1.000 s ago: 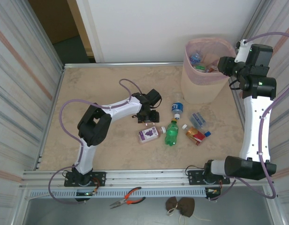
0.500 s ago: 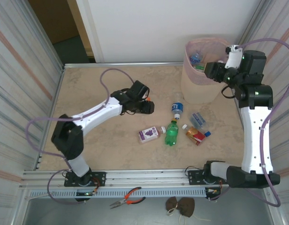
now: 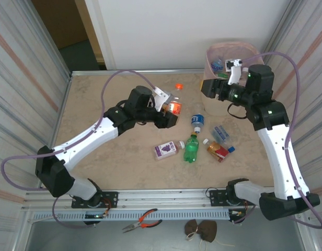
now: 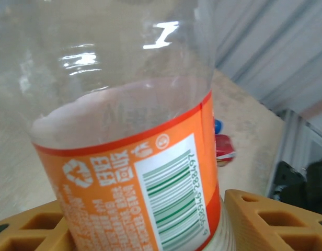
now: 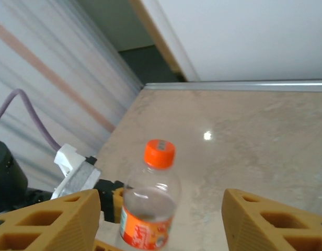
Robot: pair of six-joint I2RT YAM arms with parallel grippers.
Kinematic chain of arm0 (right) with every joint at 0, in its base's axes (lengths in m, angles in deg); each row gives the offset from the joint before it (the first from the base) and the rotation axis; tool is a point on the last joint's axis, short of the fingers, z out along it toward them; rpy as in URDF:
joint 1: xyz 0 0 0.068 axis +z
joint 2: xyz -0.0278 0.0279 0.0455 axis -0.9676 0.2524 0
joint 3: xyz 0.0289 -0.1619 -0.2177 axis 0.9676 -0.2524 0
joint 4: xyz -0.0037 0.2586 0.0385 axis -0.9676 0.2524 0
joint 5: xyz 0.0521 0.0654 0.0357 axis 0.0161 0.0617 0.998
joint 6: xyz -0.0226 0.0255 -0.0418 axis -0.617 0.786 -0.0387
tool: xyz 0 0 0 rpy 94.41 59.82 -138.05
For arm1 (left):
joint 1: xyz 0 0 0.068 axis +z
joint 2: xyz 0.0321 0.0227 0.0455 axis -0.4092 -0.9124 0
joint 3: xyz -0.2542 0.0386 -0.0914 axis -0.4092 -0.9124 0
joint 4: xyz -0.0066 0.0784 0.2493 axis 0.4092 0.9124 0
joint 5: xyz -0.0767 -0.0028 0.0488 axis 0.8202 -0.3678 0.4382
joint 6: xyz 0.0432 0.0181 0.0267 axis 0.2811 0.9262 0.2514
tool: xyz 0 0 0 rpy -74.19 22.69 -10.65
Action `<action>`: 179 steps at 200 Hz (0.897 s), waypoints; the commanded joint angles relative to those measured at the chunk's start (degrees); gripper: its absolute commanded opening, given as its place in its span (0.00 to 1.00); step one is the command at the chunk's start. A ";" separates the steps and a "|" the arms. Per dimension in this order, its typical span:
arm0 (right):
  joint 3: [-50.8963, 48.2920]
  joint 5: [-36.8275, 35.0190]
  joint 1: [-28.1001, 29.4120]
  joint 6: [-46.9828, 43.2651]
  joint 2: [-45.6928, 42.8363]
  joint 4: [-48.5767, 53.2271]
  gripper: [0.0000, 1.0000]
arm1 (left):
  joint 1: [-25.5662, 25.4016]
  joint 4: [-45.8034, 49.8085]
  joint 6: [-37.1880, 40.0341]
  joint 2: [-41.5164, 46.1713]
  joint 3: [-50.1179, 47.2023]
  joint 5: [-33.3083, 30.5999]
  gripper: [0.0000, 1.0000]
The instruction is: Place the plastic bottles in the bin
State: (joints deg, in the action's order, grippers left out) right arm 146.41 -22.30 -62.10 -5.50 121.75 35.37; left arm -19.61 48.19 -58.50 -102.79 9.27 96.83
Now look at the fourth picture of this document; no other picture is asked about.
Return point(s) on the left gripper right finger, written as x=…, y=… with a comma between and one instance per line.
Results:
x=281, y=227

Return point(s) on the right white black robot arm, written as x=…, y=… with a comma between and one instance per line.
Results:
x=315, y=183

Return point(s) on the orange label orange cap bottle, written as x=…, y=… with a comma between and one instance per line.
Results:
x=111, y=170

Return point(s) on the long aluminium mounting rail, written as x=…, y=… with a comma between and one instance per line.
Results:
x=294, y=125

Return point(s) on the red yellow label bottle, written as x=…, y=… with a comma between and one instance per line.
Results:
x=225, y=146

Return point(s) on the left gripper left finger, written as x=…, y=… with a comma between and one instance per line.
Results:
x=25, y=230

